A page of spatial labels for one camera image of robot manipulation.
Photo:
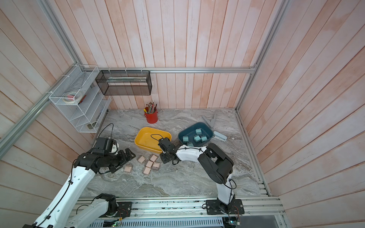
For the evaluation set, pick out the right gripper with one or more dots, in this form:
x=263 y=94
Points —
x=164 y=160

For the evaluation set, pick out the red pencil cup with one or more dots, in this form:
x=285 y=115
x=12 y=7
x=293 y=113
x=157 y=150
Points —
x=151 y=112

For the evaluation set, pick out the dark teal plastic tray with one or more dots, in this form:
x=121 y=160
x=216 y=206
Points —
x=190 y=131

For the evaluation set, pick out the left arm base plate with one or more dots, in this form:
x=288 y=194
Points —
x=119 y=209

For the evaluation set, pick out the yellow plastic tray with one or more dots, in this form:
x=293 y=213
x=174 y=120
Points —
x=147 y=139

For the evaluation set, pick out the pink plug bottom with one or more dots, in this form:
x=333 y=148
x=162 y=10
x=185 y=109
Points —
x=146 y=170

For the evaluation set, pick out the grey plastic clip tool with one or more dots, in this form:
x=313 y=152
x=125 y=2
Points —
x=210 y=123

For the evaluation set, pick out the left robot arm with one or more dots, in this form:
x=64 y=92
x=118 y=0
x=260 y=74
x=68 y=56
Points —
x=57 y=214

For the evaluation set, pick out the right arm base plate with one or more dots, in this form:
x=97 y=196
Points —
x=216 y=207

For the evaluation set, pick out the white wire wall shelf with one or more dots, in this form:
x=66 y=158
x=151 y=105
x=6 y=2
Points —
x=86 y=116

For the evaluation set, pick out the black mesh wall basket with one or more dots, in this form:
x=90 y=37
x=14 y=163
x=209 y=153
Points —
x=124 y=82

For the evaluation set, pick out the tape roll on shelf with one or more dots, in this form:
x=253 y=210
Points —
x=72 y=97

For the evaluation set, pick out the pink plug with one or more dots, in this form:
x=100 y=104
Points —
x=153 y=158
x=141 y=159
x=149 y=164
x=146 y=170
x=156 y=166
x=128 y=168

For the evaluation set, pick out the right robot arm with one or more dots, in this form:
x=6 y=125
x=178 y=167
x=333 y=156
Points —
x=217 y=164

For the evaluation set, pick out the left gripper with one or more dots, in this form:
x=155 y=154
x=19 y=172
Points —
x=124 y=159

